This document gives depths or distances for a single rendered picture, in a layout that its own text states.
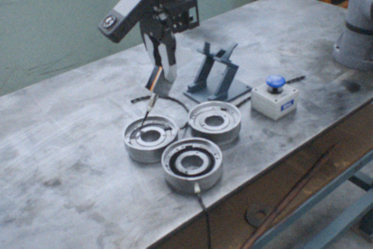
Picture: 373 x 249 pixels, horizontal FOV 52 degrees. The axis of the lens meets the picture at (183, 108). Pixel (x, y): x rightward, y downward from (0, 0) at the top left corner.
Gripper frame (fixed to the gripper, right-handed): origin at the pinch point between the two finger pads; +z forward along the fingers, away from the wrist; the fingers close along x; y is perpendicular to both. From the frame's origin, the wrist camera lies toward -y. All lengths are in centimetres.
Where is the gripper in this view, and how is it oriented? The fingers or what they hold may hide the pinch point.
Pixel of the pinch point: (163, 75)
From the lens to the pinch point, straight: 73.3
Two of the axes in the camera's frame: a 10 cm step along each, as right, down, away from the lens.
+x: -5.9, -4.3, 6.8
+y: 8.0, -4.4, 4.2
